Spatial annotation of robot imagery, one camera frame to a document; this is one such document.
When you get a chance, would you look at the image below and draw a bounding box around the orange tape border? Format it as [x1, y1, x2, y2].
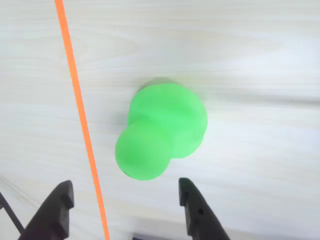
[54, 0, 111, 240]

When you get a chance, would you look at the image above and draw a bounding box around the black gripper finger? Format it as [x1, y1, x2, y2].
[178, 177, 231, 240]
[18, 179, 75, 240]

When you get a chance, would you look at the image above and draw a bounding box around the green rubber duck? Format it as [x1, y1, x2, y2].
[114, 82, 209, 182]

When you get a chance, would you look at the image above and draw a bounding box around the black cable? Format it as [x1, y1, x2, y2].
[0, 191, 25, 234]

